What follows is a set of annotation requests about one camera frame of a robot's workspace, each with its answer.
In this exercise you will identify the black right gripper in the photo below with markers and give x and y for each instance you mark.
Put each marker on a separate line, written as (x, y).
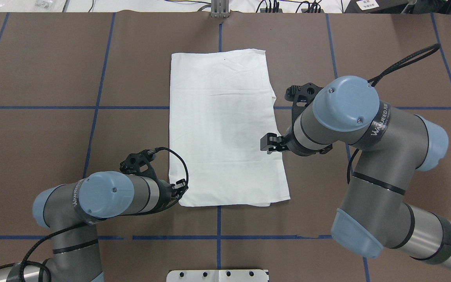
(289, 145)

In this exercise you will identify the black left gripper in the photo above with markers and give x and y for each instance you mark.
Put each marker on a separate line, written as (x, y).
(165, 188)

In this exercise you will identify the white long-sleeve printed shirt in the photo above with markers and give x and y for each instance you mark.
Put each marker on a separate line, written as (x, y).
(221, 105)

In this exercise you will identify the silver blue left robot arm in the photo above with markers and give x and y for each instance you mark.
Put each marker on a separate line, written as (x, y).
(72, 211)

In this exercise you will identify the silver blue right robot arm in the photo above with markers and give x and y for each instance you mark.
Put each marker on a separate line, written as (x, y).
(393, 145)

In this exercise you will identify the black box with label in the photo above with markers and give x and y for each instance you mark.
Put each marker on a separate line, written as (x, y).
(375, 6)

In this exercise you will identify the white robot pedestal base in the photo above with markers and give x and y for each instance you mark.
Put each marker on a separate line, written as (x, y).
(219, 275)

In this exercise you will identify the aluminium frame post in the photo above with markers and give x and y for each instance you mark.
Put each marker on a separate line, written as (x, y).
(220, 9)

